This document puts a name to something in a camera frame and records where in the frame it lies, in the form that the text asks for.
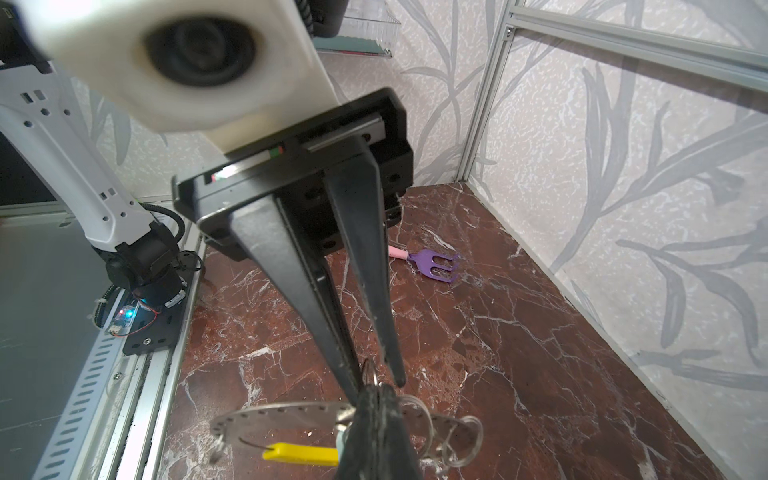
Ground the aluminium frame crossbar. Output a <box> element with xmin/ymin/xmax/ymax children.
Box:
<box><xmin>509</xmin><ymin>6</ymin><xmax>767</xmax><ymax>93</ymax></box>

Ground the keyring strap with yellow tag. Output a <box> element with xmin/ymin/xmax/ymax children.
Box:
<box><xmin>207</xmin><ymin>359</ymin><xmax>486</xmax><ymax>470</ymax></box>

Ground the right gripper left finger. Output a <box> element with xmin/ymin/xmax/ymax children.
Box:
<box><xmin>230</xmin><ymin>195</ymin><xmax>363</xmax><ymax>405</ymax></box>

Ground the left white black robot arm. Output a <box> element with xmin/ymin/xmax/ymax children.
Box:
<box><xmin>1</xmin><ymin>66</ymin><xmax>421</xmax><ymax>479</ymax></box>

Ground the clear plastic wall tray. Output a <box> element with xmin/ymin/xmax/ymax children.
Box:
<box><xmin>313</xmin><ymin>0</ymin><xmax>402</xmax><ymax>58</ymax></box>

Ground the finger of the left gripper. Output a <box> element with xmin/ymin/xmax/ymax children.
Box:
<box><xmin>335</xmin><ymin>386</ymin><xmax>380</xmax><ymax>480</ymax></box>
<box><xmin>376</xmin><ymin>384</ymin><xmax>423</xmax><ymax>480</ymax></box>

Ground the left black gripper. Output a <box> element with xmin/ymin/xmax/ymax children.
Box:
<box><xmin>172</xmin><ymin>88</ymin><xmax>414</xmax><ymax>261</ymax></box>

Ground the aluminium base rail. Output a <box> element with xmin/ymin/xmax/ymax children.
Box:
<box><xmin>29</xmin><ymin>221</ymin><xmax>209</xmax><ymax>480</ymax></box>

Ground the purple toy rake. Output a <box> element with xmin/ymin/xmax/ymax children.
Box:
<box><xmin>388</xmin><ymin>245</ymin><xmax>460</xmax><ymax>284</ymax></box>

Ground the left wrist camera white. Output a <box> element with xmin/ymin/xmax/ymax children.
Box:
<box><xmin>17</xmin><ymin>1</ymin><xmax>338</xmax><ymax>152</ymax></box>

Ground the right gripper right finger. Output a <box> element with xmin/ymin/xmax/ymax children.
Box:
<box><xmin>324</xmin><ymin>151</ymin><xmax>407</xmax><ymax>387</ymax></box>

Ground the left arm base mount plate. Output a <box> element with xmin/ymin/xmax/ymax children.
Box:
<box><xmin>122</xmin><ymin>250</ymin><xmax>203</xmax><ymax>356</ymax></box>

